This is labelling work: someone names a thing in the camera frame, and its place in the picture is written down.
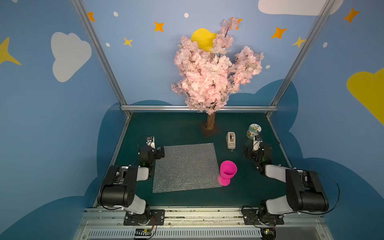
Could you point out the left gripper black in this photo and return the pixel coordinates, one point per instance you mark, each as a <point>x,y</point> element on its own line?
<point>159,152</point>

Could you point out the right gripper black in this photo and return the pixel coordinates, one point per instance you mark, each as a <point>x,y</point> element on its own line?
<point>250,151</point>

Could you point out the pink plastic wine glass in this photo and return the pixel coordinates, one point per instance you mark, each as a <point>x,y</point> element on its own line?
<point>228,169</point>

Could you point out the clear bubble wrap sheet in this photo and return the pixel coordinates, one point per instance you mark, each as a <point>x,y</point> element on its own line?
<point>185,168</point>

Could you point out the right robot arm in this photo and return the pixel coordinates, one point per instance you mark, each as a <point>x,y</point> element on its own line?
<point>304,190</point>

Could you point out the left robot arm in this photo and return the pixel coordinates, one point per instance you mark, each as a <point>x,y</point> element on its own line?
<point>118,189</point>

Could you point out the white tape dispenser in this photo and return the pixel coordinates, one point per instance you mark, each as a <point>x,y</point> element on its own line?
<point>231,140</point>

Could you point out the green circuit board left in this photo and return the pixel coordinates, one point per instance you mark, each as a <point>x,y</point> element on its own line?
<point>143,233</point>

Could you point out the circuit board right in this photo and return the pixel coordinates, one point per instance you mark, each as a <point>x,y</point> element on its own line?
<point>268,234</point>

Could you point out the pink cherry blossom tree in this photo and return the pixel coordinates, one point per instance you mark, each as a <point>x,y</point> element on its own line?
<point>210,77</point>

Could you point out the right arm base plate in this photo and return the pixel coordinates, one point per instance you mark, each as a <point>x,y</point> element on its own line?
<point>255,217</point>

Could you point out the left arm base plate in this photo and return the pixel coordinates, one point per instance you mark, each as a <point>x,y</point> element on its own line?
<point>149,218</point>

